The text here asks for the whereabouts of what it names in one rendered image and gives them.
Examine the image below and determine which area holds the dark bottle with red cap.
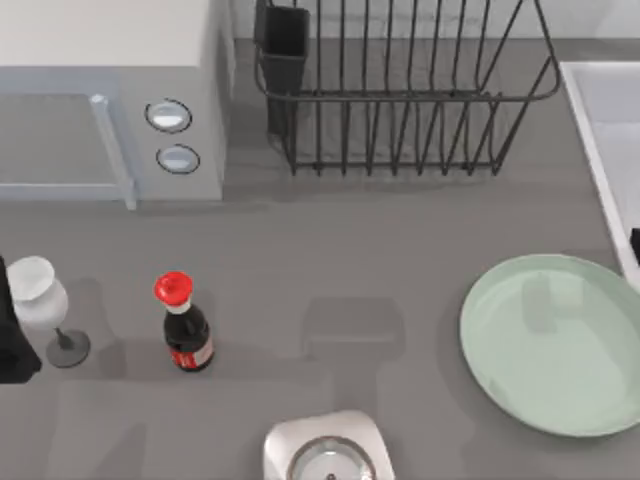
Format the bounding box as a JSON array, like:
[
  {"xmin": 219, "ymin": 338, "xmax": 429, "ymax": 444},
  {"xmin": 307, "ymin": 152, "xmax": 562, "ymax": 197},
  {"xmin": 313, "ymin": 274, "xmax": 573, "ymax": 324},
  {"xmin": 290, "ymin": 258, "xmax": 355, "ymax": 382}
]
[{"xmin": 153, "ymin": 271, "xmax": 217, "ymax": 374}]

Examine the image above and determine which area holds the small microwave knob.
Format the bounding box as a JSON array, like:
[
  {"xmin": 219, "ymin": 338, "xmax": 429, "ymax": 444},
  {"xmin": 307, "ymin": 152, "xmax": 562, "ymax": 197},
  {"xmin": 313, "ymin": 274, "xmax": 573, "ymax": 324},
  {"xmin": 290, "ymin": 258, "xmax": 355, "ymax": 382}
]
[{"xmin": 155, "ymin": 143, "xmax": 202, "ymax": 176}]

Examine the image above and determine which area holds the pale microwave oven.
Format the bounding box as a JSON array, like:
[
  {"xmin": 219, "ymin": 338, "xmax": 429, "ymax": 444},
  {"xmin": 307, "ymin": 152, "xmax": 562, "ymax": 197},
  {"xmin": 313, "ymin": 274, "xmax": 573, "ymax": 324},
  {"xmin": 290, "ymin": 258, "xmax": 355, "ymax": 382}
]
[{"xmin": 0, "ymin": 0, "xmax": 236, "ymax": 211}]

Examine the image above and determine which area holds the large microwave knob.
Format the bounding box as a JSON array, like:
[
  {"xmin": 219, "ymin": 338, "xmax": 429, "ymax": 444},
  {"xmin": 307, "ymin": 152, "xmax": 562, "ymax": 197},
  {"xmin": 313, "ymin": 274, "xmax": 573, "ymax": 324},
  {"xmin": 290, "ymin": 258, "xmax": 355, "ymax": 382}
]
[{"xmin": 144, "ymin": 98, "xmax": 194, "ymax": 135}]

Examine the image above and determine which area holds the black cutlery holder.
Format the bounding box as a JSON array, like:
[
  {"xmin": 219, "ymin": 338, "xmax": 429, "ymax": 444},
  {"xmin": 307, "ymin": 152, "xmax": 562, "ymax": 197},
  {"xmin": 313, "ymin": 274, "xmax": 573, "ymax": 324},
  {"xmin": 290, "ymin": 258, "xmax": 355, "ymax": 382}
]
[{"xmin": 253, "ymin": 0, "xmax": 311, "ymax": 95}]

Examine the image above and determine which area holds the pale green plate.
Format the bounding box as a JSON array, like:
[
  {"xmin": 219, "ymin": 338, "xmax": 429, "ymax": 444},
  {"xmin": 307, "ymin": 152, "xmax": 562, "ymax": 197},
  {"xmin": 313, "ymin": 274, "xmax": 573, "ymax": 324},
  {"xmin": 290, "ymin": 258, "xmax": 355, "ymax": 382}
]
[{"xmin": 459, "ymin": 253, "xmax": 640, "ymax": 439}]

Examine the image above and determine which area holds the microwave glass door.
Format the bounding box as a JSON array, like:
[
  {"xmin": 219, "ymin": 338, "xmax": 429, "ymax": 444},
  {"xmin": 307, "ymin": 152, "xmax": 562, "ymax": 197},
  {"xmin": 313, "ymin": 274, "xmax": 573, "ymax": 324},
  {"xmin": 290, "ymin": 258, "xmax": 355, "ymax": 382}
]
[{"xmin": 0, "ymin": 92, "xmax": 138, "ymax": 211}]

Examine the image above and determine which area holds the white wine glass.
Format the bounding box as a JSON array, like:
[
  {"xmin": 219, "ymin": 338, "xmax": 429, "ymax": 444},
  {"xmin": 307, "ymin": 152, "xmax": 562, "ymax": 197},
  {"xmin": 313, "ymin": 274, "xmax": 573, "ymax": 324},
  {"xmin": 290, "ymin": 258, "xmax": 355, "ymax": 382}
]
[{"xmin": 6, "ymin": 255, "xmax": 93, "ymax": 369}]

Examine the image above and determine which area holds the white sink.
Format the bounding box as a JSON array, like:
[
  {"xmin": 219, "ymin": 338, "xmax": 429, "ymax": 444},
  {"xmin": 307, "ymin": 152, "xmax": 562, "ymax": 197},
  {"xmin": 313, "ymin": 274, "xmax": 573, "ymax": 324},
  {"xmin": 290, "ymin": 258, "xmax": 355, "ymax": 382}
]
[{"xmin": 558, "ymin": 61, "xmax": 640, "ymax": 281}]

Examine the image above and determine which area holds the dark wire dish rack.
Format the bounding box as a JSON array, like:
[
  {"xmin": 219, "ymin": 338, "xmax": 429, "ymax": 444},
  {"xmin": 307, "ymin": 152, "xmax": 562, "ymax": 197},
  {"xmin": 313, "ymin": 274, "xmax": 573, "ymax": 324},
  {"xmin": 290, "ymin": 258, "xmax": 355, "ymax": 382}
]
[{"xmin": 252, "ymin": 0, "xmax": 561, "ymax": 178}]

